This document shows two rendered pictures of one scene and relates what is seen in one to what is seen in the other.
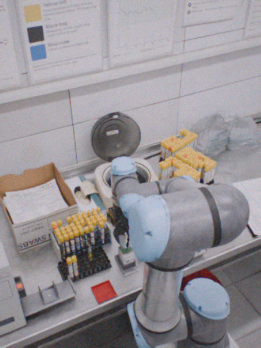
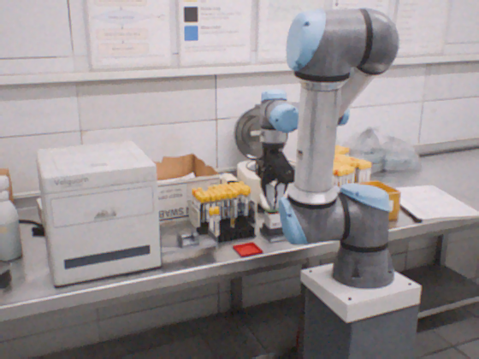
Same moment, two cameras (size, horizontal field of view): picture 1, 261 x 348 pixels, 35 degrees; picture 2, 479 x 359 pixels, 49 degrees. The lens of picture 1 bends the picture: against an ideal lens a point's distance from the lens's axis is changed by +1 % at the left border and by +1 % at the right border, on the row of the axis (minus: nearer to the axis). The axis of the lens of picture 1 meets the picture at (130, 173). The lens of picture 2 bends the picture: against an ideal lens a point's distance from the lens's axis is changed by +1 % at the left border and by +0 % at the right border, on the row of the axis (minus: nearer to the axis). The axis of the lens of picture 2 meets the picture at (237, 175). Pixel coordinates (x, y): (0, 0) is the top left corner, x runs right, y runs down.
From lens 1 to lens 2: 75 cm
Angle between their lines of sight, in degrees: 21
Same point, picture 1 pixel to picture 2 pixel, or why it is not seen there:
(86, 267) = (227, 232)
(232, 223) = (382, 26)
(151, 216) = (309, 13)
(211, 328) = (370, 222)
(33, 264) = (168, 232)
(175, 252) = (331, 48)
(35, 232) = (173, 199)
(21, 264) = not seen: hidden behind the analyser
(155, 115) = not seen: hidden behind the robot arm
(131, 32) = (280, 28)
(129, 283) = (276, 245)
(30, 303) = (166, 246)
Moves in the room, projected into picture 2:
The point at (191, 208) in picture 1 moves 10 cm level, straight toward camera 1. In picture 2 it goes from (344, 11) to (340, 11)
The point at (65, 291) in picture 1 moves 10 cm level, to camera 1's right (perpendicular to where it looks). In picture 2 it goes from (205, 240) to (239, 241)
